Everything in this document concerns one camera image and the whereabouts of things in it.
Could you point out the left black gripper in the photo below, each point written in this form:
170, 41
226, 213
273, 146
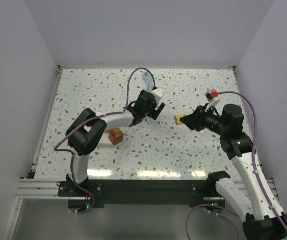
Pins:
154, 105

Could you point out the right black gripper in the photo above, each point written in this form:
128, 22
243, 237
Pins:
194, 121

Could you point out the small yellow plug adapter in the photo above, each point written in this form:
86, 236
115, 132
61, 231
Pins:
177, 119

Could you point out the red square plug adapter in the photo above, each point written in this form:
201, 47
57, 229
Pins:
115, 136

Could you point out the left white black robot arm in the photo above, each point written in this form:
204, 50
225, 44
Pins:
85, 133

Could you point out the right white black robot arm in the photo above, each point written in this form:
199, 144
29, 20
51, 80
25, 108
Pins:
262, 216

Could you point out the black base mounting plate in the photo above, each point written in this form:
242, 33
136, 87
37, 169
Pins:
96, 194

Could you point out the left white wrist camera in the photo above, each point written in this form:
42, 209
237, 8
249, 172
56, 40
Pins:
158, 94

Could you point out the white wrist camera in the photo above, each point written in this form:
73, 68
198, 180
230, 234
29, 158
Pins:
213, 99
158, 94

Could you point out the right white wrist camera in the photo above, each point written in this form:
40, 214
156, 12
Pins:
213, 99

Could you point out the aluminium table frame rail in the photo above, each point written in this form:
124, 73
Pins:
33, 189

